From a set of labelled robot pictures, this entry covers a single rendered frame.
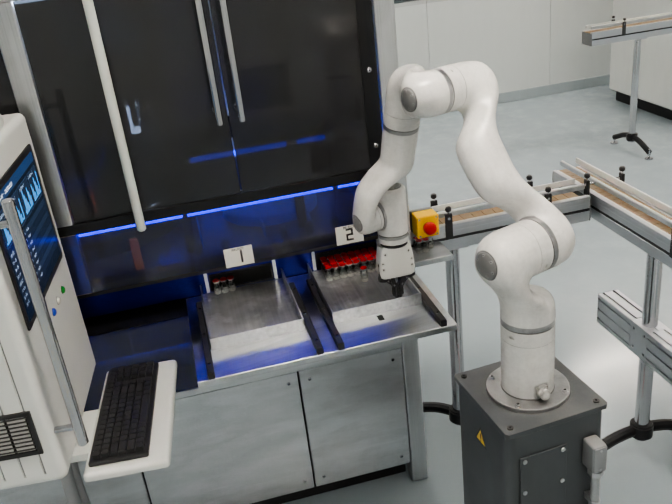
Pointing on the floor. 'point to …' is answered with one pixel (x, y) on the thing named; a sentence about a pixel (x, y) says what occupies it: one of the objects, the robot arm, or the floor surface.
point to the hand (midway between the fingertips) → (397, 290)
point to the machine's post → (385, 25)
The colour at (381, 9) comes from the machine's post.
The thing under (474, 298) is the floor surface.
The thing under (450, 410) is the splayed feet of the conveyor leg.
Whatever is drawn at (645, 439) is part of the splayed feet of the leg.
